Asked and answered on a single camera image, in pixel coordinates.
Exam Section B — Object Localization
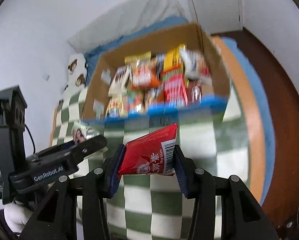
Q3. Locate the white cookie snack packet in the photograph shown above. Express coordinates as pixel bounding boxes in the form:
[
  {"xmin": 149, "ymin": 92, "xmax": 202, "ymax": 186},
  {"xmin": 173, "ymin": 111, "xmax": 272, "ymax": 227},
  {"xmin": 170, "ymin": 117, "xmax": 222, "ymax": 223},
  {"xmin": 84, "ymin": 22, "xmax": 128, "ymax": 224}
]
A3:
[{"xmin": 180, "ymin": 49, "xmax": 212, "ymax": 86}]

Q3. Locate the grey white pillow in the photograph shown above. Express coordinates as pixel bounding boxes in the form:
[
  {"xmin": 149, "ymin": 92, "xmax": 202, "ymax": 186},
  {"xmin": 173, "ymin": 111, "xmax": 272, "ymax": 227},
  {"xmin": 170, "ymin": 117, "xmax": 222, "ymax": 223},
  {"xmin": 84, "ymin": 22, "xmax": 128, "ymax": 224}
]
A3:
[{"xmin": 68, "ymin": 0, "xmax": 185, "ymax": 53}]

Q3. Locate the bear print pillow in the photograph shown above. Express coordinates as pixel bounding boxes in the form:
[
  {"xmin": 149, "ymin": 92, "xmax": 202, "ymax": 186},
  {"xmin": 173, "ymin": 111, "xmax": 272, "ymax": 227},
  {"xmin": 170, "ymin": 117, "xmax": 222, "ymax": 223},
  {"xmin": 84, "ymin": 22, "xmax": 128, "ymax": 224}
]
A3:
[{"xmin": 59, "ymin": 53, "xmax": 88, "ymax": 103}]

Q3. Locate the small red sachet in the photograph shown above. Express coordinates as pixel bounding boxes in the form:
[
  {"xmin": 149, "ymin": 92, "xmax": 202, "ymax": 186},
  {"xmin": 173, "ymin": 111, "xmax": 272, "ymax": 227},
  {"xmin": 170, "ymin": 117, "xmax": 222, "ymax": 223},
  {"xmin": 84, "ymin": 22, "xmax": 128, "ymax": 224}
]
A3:
[{"xmin": 118, "ymin": 123, "xmax": 178, "ymax": 176}]

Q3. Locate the red green snack packet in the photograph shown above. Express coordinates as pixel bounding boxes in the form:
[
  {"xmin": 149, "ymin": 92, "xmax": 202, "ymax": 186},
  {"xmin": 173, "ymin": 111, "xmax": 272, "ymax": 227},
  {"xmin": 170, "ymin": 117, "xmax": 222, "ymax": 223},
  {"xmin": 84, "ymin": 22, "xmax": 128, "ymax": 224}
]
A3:
[{"xmin": 161, "ymin": 65, "xmax": 188, "ymax": 108}]

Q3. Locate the dark red brown sachet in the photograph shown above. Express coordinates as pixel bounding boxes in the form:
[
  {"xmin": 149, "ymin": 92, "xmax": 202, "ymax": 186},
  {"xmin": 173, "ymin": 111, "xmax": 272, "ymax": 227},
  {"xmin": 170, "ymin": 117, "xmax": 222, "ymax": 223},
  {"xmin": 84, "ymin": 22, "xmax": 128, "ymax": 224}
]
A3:
[{"xmin": 186, "ymin": 80, "xmax": 202, "ymax": 105}]

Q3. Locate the orange panda snack bag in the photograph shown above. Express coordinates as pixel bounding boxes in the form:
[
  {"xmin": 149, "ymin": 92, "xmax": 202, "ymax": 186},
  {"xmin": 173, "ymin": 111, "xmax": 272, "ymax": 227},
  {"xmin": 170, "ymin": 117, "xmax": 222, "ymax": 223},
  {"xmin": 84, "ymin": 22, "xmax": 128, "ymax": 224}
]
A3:
[
  {"xmin": 131, "ymin": 59, "xmax": 160, "ymax": 89},
  {"xmin": 145, "ymin": 87, "xmax": 165, "ymax": 110}
]

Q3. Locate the green white checkered mat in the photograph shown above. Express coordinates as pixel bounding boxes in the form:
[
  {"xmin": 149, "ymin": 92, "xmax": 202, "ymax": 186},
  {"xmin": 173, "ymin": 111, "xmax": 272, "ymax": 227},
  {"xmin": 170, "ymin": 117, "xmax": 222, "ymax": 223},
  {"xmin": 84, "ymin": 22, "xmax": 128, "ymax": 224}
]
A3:
[{"xmin": 49, "ymin": 36, "xmax": 267, "ymax": 240}]

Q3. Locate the white door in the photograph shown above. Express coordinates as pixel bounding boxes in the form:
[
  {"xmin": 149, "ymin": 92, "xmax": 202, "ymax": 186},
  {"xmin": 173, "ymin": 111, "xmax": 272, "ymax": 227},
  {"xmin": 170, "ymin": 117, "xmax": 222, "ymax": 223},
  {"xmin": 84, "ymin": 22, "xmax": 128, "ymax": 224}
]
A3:
[{"xmin": 187, "ymin": 0, "xmax": 243, "ymax": 34}]

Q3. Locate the small white panda packet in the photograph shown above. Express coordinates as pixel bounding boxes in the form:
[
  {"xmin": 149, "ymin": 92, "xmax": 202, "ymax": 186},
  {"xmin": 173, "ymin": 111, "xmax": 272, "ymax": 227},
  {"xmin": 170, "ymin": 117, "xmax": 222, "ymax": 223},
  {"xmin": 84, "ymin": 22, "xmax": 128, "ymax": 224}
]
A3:
[{"xmin": 71, "ymin": 121, "xmax": 100, "ymax": 144}]

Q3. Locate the yellow black noodle packet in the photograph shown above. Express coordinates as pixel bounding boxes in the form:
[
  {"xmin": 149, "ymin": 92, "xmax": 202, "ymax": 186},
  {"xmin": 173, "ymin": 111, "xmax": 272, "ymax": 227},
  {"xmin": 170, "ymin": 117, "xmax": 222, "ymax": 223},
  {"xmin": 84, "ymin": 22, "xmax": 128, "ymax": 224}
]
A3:
[{"xmin": 155, "ymin": 43, "xmax": 187, "ymax": 81}]

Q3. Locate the cardboard milk box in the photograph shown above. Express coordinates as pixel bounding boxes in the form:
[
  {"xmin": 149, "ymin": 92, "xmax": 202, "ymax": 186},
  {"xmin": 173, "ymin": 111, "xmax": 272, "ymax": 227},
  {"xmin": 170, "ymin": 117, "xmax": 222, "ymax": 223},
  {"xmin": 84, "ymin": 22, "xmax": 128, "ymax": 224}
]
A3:
[{"xmin": 82, "ymin": 23, "xmax": 231, "ymax": 125}]

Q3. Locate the chocolate wafer stick packet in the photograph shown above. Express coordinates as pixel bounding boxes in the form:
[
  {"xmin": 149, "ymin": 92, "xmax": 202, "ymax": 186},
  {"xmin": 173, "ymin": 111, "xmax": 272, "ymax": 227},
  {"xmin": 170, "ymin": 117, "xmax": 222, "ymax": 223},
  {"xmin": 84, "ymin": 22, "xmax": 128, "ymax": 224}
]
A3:
[{"xmin": 108, "ymin": 66, "xmax": 130, "ymax": 97}]

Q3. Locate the colourful candy ball bag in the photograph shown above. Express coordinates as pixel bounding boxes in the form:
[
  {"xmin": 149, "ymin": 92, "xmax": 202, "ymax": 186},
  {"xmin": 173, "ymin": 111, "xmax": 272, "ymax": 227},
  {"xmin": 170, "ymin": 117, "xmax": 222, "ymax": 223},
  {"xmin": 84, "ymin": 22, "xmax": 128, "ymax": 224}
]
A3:
[{"xmin": 127, "ymin": 90, "xmax": 145, "ymax": 115}]

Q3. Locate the yellow panda snack bag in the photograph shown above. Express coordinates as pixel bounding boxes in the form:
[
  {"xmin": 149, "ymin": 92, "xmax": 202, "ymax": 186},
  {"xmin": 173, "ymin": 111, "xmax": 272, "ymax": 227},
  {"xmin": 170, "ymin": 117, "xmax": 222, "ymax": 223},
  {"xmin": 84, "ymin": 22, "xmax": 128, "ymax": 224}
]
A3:
[{"xmin": 105, "ymin": 97, "xmax": 128, "ymax": 119}]

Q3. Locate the black cable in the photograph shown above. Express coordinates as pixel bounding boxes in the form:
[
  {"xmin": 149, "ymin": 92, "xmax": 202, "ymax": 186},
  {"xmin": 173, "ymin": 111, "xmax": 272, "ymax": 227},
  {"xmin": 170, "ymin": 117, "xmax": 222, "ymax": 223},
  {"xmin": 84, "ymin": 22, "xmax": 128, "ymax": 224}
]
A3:
[{"xmin": 24, "ymin": 123, "xmax": 37, "ymax": 156}]

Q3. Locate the clear yellow biscuit bag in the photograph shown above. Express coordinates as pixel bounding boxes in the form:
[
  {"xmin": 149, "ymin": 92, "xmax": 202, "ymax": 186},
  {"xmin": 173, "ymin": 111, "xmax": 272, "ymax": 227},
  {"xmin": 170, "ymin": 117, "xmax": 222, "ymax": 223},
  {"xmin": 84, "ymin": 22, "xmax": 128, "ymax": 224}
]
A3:
[{"xmin": 124, "ymin": 51, "xmax": 152, "ymax": 68}]

